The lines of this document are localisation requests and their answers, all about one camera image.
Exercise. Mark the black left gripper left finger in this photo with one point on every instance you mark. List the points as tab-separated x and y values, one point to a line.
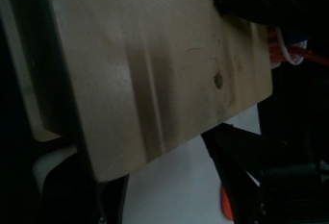
85	199

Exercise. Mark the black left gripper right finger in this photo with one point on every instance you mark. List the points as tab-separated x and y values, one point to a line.
232	157

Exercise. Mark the flat orange dough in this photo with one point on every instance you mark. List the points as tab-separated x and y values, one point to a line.
226	204

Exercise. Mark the wooden drawer cabinet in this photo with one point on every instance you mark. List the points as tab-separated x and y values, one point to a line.
140	74

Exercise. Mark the red plastic cup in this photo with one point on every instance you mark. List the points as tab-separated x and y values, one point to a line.
275	48

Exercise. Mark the white cutting board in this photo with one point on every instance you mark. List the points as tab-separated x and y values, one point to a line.
175	186

